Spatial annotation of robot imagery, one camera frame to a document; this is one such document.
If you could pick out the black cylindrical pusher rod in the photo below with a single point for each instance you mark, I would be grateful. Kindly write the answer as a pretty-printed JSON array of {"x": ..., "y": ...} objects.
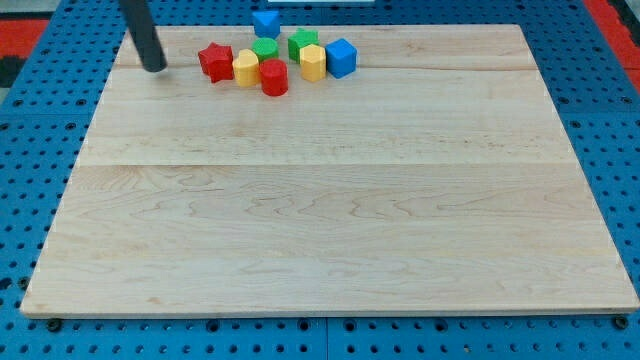
[{"x": 139, "y": 21}]

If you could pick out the red star block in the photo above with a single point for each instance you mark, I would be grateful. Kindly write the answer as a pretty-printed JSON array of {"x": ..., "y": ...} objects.
[{"x": 216, "y": 62}]

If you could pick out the green star block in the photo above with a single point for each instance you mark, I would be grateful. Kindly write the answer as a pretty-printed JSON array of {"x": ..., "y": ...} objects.
[{"x": 300, "y": 39}]

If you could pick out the yellow heart block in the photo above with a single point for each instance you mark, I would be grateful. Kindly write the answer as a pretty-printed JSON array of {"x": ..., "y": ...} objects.
[{"x": 246, "y": 68}]

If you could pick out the blue triangle block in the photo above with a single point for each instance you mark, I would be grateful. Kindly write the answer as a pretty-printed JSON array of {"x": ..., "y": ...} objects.
[{"x": 266, "y": 23}]

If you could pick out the green cylinder block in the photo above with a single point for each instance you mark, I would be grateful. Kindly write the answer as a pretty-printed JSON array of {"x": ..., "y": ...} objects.
[{"x": 265, "y": 48}]

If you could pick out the red cylinder block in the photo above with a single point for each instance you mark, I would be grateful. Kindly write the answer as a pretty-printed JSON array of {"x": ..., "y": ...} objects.
[{"x": 274, "y": 77}]

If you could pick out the yellow hexagon block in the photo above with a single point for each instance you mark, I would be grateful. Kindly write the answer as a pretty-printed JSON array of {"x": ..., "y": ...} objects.
[{"x": 313, "y": 63}]

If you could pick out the blue cube block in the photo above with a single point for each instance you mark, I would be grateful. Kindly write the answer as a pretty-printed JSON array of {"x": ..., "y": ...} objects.
[{"x": 341, "y": 58}]

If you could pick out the light wooden board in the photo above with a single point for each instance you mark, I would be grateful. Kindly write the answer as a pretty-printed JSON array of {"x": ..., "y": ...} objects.
[{"x": 435, "y": 180}]

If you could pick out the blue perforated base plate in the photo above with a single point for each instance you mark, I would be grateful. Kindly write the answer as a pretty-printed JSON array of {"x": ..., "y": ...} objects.
[{"x": 49, "y": 107}]

